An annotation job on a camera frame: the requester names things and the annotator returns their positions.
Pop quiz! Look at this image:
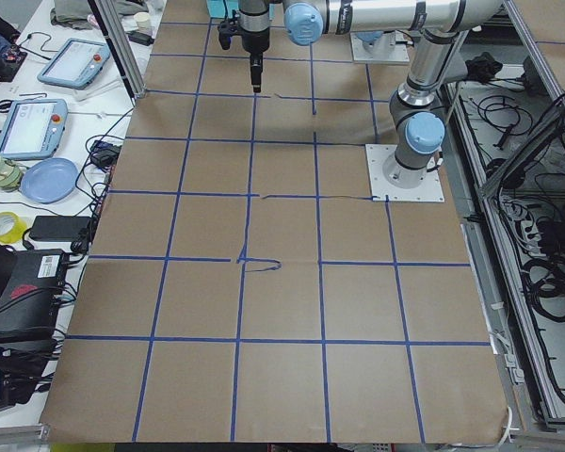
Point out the upper blue teach pendant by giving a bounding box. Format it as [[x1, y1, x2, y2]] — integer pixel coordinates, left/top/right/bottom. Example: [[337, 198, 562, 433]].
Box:
[[37, 39, 111, 89]]

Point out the lower blue teach pendant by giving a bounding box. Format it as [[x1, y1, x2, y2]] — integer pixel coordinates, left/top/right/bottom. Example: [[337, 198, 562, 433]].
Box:
[[0, 99, 69, 161]]

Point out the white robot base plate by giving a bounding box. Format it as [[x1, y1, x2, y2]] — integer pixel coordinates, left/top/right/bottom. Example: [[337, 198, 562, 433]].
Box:
[[365, 144, 444, 202]]

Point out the black power adapter brick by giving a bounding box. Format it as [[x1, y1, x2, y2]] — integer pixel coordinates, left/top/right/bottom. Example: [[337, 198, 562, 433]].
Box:
[[28, 216, 90, 242]]

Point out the teal plastic storage bin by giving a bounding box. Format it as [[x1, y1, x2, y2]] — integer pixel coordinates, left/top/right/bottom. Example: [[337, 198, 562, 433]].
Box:
[[206, 0, 238, 19]]

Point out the brown paper table mat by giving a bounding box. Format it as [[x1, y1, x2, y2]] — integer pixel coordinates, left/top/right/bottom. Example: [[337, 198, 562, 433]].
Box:
[[41, 1, 507, 444]]

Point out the green tape rolls stack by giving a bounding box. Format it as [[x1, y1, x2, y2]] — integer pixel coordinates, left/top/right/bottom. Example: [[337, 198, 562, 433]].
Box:
[[0, 155, 24, 191]]

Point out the aluminium frame post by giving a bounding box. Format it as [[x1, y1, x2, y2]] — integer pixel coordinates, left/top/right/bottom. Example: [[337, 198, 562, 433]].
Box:
[[88, 0, 146, 100]]

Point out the blue teach pendant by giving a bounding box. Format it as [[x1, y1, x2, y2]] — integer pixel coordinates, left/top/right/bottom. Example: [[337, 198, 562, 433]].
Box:
[[37, 39, 111, 89], [0, 99, 69, 161]]

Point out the black box red logo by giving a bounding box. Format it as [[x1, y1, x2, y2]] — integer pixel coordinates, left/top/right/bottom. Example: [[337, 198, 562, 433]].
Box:
[[0, 244, 67, 344]]

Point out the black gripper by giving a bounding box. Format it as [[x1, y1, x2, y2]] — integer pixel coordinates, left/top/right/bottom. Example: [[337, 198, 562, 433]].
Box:
[[218, 0, 269, 91]]

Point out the yellow tape roll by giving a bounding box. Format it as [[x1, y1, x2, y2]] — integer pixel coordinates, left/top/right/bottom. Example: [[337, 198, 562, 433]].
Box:
[[0, 212, 27, 245]]

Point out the blue plastic plate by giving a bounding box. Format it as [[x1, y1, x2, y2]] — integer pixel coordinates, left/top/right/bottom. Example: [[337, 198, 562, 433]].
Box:
[[20, 157, 78, 203]]

